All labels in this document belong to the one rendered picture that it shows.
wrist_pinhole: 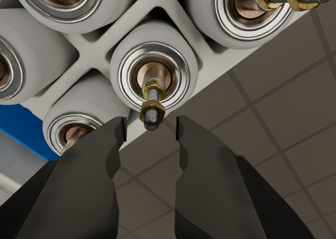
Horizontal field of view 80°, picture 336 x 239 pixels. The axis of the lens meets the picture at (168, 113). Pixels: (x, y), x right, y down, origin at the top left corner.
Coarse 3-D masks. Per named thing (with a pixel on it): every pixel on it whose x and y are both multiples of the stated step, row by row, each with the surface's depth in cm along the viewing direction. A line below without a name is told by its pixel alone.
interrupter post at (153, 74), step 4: (152, 68) 21; (148, 72) 20; (152, 72) 19; (156, 72) 20; (160, 72) 20; (144, 76) 20; (148, 76) 19; (152, 76) 18; (156, 76) 19; (160, 76) 19; (144, 80) 18; (148, 80) 18; (152, 80) 18; (156, 80) 18; (160, 80) 18; (164, 80) 20; (144, 84) 18; (160, 84) 18; (164, 84) 19; (164, 88) 19; (164, 92) 19
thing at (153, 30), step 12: (144, 24) 25; (156, 24) 23; (168, 24) 28; (132, 36) 20; (144, 36) 19; (156, 36) 19; (168, 36) 20; (180, 36) 22; (120, 48) 20; (180, 48) 20; (120, 60) 20; (192, 60) 21; (192, 72) 21; (192, 84) 22; (120, 96) 22; (132, 108) 23
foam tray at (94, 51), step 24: (0, 0) 24; (144, 0) 24; (168, 0) 24; (120, 24) 25; (192, 24) 25; (288, 24) 26; (96, 48) 26; (192, 48) 36; (216, 48) 30; (72, 72) 28; (216, 72) 29; (48, 96) 29
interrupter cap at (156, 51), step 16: (144, 48) 19; (160, 48) 20; (128, 64) 20; (144, 64) 20; (160, 64) 21; (176, 64) 20; (128, 80) 21; (176, 80) 21; (128, 96) 22; (176, 96) 22
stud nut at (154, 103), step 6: (144, 102) 14; (150, 102) 14; (156, 102) 14; (144, 108) 14; (150, 108) 14; (156, 108) 14; (162, 108) 14; (144, 114) 14; (162, 114) 14; (162, 120) 15
